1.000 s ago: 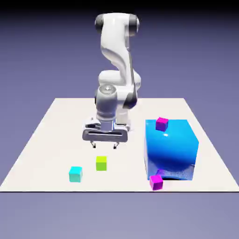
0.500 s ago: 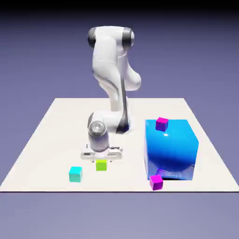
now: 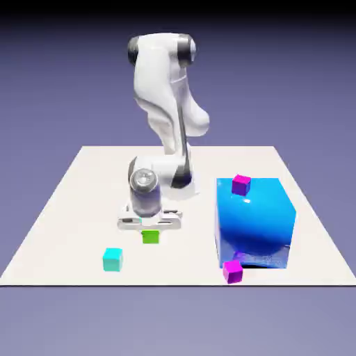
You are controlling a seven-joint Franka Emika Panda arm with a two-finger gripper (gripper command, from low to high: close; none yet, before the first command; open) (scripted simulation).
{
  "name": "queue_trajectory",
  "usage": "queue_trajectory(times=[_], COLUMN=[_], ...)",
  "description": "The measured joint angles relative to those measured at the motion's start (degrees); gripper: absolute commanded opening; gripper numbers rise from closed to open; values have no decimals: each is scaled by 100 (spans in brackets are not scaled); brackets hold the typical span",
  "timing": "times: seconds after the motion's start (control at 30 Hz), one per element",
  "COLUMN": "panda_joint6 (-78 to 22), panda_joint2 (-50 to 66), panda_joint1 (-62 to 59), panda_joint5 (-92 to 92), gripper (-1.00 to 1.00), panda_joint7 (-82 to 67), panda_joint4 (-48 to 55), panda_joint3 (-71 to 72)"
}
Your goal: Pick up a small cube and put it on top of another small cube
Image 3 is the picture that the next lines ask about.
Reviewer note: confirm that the large blue box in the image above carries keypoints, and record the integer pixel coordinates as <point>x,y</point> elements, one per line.
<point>256,222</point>

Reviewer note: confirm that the small magenta cube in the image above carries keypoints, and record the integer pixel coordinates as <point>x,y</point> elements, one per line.
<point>232,271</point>
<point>240,184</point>

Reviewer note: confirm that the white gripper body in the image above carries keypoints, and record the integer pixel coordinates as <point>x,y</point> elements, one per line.
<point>167,222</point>

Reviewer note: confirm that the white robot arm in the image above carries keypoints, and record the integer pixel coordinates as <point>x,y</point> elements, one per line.
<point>164,91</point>

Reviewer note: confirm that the small cyan cube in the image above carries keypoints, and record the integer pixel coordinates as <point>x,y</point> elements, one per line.
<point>112,259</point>

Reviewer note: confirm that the small green cube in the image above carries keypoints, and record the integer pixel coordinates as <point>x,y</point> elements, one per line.
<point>150,237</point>

